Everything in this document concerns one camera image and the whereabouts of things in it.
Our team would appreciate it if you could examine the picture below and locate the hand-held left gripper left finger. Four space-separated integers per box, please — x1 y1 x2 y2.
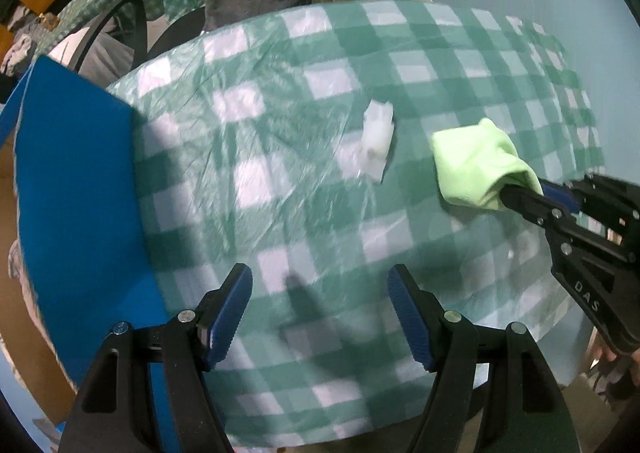
57 263 253 453

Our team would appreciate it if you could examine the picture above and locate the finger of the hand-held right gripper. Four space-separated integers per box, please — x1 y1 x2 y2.
539 173 640 245
500 186 632 265

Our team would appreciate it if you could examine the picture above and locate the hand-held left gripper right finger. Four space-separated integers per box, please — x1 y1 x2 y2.
387 263 576 453

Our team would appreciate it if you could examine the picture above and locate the light green cloth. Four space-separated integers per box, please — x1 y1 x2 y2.
431 118 545 211

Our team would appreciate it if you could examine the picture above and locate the blue-rimmed cardboard box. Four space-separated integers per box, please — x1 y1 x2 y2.
0 56 181 453

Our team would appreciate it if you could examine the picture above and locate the green checked tablecloth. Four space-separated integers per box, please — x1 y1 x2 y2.
107 0 606 449

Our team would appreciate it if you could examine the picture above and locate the white crumpled cloth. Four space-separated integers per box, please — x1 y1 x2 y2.
357 100 396 184

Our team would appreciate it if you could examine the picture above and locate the grey clothes pile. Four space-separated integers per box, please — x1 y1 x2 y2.
0 30 33 76

